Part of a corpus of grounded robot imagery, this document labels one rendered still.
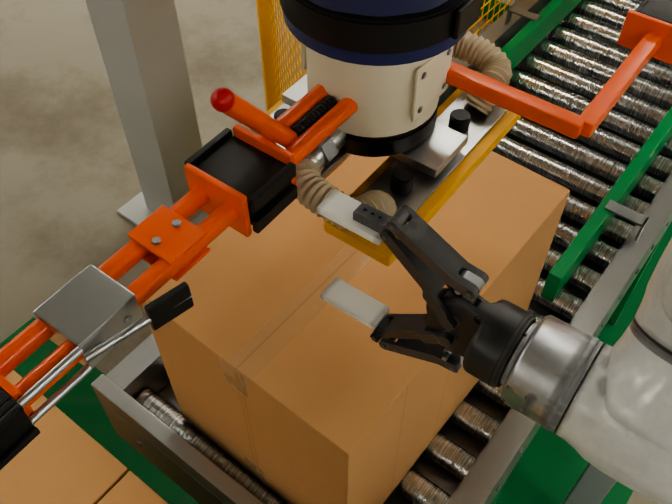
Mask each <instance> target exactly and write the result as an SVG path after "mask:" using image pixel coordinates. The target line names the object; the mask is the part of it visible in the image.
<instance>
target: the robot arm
mask: <svg viewBox="0 0 672 504"><path fill-rule="evenodd" d="M316 208H317V213H319V214H321V215H322V216H324V217H326V218H328V219H330V220H332V221H334V222H335V223H337V224H339V225H341V226H343V227H345V228H347V229H348V230H350V231H352V232H354V233H356V234H358V235H359V236H361V237H363V238H365V239H367V240H369V241H371V242H372V243H374V244H376V245H380V244H381V243H382V242H384V243H385V244H386V245H387V246H388V248H389V249H390V250H391V251H392V253H393V254H394V255H395V256H396V258H397V259H398V260H399V261H400V263H401V264H402V265H403V266H404V268H405V269H406V270H407V271H408V273H409V274H410V275H411V276H412V278H413V279H414V280H415V281H416V283H417V284H418V285H419V286H420V287H421V289H422V291H423V292H422V296H423V298H424V300H425V301H426V302H427V304H426V310H427V314H388V312H389V310H390V308H389V307H388V306H386V305H385V304H383V303H381V302H379V301H378V300H376V299H374V298H372V297H371V296H369V295H367V294H365V293H364V292H362V291H360V290H359V289H357V288H355V287H353V286H352V285H350V284H348V283H346V282H345V281H343V280H341V279H339V278H338V277H336V278H335V279H334V280H333V281H332V282H331V283H330V284H329V285H328V286H327V287H326V289H325V290H324V291H323V292H322V293H321V294H320V297H321V299H323V300H324V301H326V302H328V303H329V304H331V305H333V306H334V307H336V308H338V309H340V310H341V311H343V312H345V313H346V314H348V315H350V316H351V317H353V318H355V319H356V320H358V321H360V322H361V323H363V324H365V325H366V326H368V327H370V328H371V329H375V330H374V331H373V332H372V333H371V335H370V337H371V339H372V340H373V341H374V342H377V343H378V342H379V345H380V347H381V348H383V349H385V350H388V351H392V352H395V353H399V354H403V355H406V356H410V357H413V358H417V359H421V360H424V361H428V362H431V363H435V364H438V365H440V366H442V367H444V368H446V369H448V370H450V371H452V372H454V373H457V372H458V371H459V370H460V368H461V367H462V365H463V368H464V370H465V371H466V372H467V373H469V374H471V375H472V376H474V377H476V378H477V379H479V380H481V381H483V382H484V383H486V384H488V385H489V386H491V387H493V388H495V387H499V386H501V385H503V386H504V387H503V389H502V392H501V401H502V402H503V403H504V404H506V405H508V406H509V407H511V408H513V409H514V410H516V411H518V412H520V413H521V414H523V415H525V416H526V417H528V418H530V419H531V420H533V421H535V422H536V423H538V424H540V425H541V426H543V428H544V429H546V430H548V431H552V432H553V433H554V432H555V431H556V432H555V434H556V435H558V436H559V437H561V438H562V439H564V440H565V441H566V442H567V443H568V444H570V445H571V446H572V447H573V448H574V449H575V450H576V451H577V452H578V453H579V454H580V456H581V457H582V458H583V459H585V460H586V461H587V462H589V463H590V464H591V465H593V466H594V467H596V468H597V469H598V470H600V471H601V472H603V473H605V474H606V475H608V476H609V477H611V478H613V479H614V480H616V481H617V482H619V483H621V484H623V485H624V486H626V487H628V488H630V489H631V490H633V491H635V492H637V493H639V494H641V495H643V496H645V497H647V498H649V499H651V500H653V501H655V502H657V503H660V504H672V238H671V240H670V241H669V243H668V245H667V247H666V248H665V250H664V252H663V254H662V256H661V258H660V259H659V261H658V263H657V265H656V267H655V270H654V272H653V274H652V276H651V278H650V280H649V282H648V284H647V287H646V291H645V294H644V297H643V299H642V302H641V304H640V306H639V308H638V310H637V312H636V314H635V316H634V318H633V320H632V321H631V323H630V325H629V326H628V328H627V329H626V331H625V332H624V333H623V335H622V336H621V337H620V338H619V340H618V341H617V342H616V343H615V345H614V346H613V347H612V346H610V345H608V344H606V343H605V344H604V342H602V341H600V339H598V338H596V337H594V336H593V337H592V336H590V335H588V334H587V333H585V332H583V331H581V330H579V329H577V328H575V327H573V326H571V325H569V324H568V323H566V322H564V321H562V320H560V319H558V318H556V317H554V316H552V315H548V316H545V317H544V318H543V319H542V320H541V321H540V323H539V324H536V318H534V317H535V315H534V314H532V313H530V312H528V311H526V310H524V309H522V308H520V307H519V306H517V305H515V304H513V303H511V302H509V301H507V300H504V299H502V300H499V301H497V302H496V303H489V302H488V301H486V300H485V299H484V298H482V297H481V296H480V295H479V293H480V291H481V290H482V288H483V287H484V286H485V284H486V283H487V282H488V280H489V276H488V275H487V273H485V272H484V271H482V270H480V269H479V268H477V267H476V266H474V265H472V264H471V263H469V262H468V261H467V260H466V259H464V258H463V257H462V256H461V255H460V254H459V253H458V252H457V251H456V250H455V249H454V248H453V247H452V246H451V245H450V244H449V243H448V242H446V241H445V240H444V239H443V238H442V237H441V236H440V235H439V234H438V233H437V232H436V231H435V230H434V229H433V228H432V227H431V226H430V225H429V224H427V223H426V222H425V221H424V220H423V219H422V218H421V217H420V216H419V215H418V214H417V213H416V212H415V211H414V210H413V209H412V208H411V207H409V206H408V205H402V206H401V208H400V209H399V210H398V211H397V212H396V213H395V214H394V215H393V216H390V215H387V214H385V213H383V212H382V211H380V210H378V209H375V208H374V207H371V206H370V205H368V204H365V203H361V202H359V201H357V200H355V199H353V198H351V197H349V196H347V195H345V194H344V193H342V192H340V191H338V190H334V191H333V192H331V193H330V194H329V195H328V196H327V197H326V198H325V199H324V200H323V201H322V202H321V203H320V204H319V205H318V206H317V207H316ZM407 222H408V224H407ZM395 236H396V237H397V238H398V239H397V238H396V237H395ZM445 284H446V286H447V287H448V288H443V287H444V286H445ZM396 338H399V339H398V340H397V342H394V341H395V340H396ZM380 339H381V340H380ZM379 340H380V341H379ZM603 345H604V346H603ZM556 429H557V430H556Z"/></svg>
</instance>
